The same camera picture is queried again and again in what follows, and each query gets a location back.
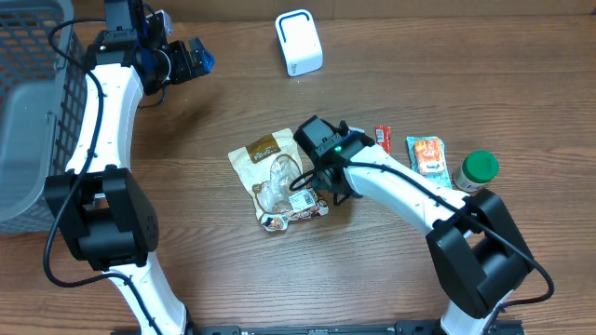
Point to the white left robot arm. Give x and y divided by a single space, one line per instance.
101 212

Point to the green lidded jar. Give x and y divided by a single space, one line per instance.
477 169

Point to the teal tissue pack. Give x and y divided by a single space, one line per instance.
442 179

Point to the small orange sachet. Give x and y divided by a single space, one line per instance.
429 156

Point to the grey plastic mesh basket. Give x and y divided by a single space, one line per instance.
43 100

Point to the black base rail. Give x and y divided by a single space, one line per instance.
419 327

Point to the white barcode scanner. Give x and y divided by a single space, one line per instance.
299 42

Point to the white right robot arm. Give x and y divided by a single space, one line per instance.
478 252

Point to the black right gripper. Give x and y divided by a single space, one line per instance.
320 184

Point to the beige snack pouch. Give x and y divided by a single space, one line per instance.
266 169

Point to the red stick packet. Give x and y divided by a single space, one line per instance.
383 137

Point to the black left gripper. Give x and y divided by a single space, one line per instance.
194 60

